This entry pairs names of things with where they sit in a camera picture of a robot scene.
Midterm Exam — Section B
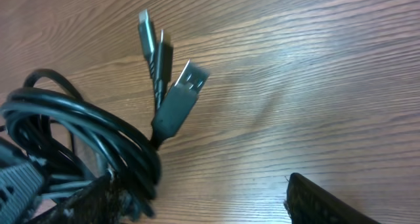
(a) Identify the black cable silver plug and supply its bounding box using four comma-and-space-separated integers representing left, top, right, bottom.
138, 9, 173, 112

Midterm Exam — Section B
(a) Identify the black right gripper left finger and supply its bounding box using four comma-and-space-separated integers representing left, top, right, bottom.
28, 173, 138, 224

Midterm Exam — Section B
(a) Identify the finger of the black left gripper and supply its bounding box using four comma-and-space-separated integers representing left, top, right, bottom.
1, 139, 46, 224

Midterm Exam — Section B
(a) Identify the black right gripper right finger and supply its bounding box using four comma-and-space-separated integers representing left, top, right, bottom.
284, 173, 379, 224

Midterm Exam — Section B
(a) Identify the black USB cable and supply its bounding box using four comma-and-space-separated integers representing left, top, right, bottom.
0, 59, 211, 220

